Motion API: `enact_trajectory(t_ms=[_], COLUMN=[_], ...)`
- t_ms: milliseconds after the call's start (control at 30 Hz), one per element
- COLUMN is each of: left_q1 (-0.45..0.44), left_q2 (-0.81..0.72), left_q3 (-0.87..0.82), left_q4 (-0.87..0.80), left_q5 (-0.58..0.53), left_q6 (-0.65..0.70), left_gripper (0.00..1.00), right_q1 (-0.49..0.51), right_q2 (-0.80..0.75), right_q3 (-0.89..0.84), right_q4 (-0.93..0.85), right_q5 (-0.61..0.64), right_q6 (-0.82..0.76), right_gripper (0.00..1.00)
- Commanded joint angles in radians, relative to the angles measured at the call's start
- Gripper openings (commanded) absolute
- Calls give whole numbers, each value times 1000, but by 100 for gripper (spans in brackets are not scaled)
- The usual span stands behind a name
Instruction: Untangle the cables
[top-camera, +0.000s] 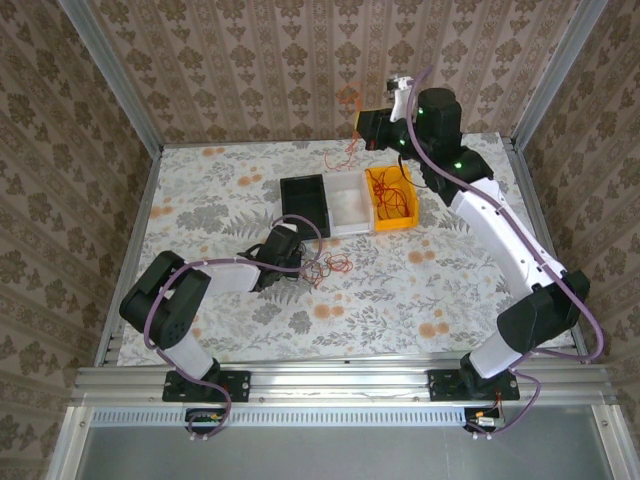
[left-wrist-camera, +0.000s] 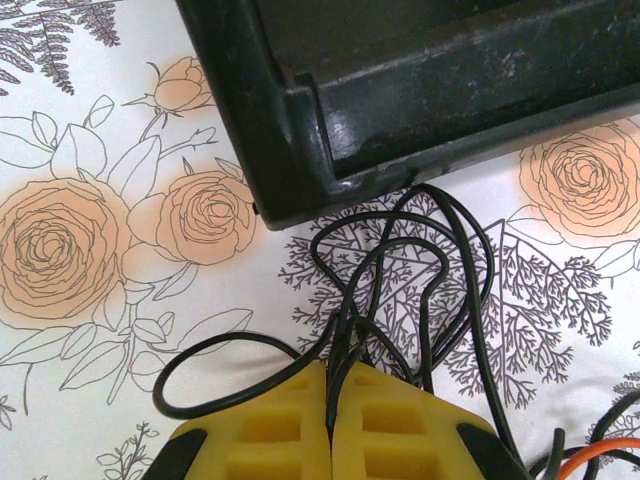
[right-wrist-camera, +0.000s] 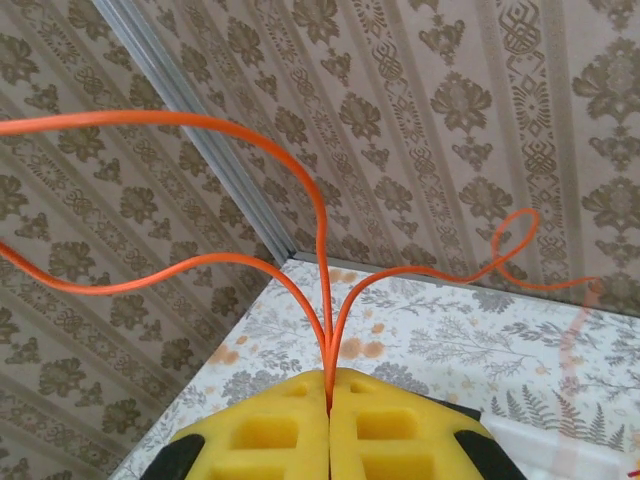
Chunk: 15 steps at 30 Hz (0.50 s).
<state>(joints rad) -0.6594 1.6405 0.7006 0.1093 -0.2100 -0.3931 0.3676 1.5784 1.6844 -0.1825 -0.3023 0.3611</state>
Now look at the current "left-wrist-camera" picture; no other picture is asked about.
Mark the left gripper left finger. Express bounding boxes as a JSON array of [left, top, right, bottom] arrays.
[[144, 362, 334, 480]]

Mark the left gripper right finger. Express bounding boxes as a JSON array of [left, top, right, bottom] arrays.
[[327, 364, 534, 480]]

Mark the thin black cable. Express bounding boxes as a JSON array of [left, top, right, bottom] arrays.
[[152, 183, 640, 480]]

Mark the thin orange cable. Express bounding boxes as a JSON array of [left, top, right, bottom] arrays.
[[553, 439, 640, 480]]

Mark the black plastic bin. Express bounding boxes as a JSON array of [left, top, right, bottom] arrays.
[[173, 0, 640, 233]]

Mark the floral tablecloth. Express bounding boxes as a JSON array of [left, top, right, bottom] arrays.
[[0, 0, 640, 480]]

